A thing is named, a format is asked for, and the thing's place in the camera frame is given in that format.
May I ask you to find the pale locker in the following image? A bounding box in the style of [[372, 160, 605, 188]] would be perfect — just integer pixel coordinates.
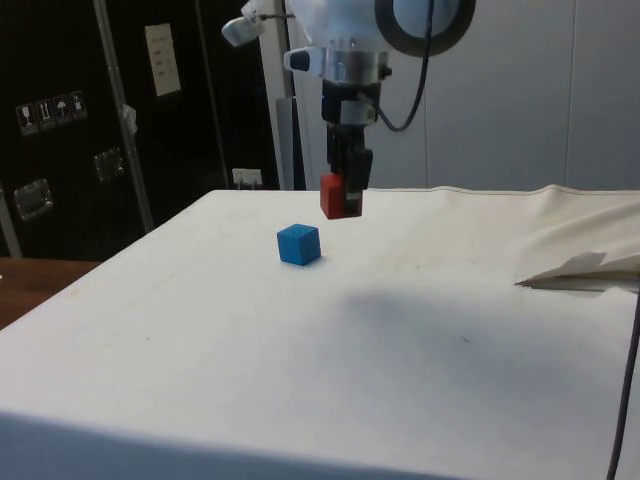
[[292, 0, 640, 192]]

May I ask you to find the black cabinet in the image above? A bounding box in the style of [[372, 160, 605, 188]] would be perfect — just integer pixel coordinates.
[[0, 0, 282, 261]]

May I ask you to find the red cube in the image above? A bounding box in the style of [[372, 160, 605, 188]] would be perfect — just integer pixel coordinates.
[[319, 172, 351, 222]]

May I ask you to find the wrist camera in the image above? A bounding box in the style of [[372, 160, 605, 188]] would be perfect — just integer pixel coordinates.
[[282, 44, 393, 84]]

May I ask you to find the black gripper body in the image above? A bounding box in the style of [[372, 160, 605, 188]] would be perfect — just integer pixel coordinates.
[[320, 79, 382, 127]]

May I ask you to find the black cable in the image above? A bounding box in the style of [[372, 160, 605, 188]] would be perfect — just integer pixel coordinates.
[[603, 288, 640, 480], [377, 0, 434, 134]]

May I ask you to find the white lamp head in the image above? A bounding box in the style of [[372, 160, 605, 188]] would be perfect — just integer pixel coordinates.
[[221, 0, 297, 49]]

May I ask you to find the blue cube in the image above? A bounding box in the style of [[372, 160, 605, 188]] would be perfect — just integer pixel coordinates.
[[276, 222, 321, 267]]

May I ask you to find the white socket box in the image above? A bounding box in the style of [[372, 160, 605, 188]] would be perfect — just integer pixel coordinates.
[[231, 168, 264, 191]]

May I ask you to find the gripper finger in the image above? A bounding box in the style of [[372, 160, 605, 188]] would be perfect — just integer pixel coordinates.
[[339, 123, 374, 219], [326, 124, 346, 175]]

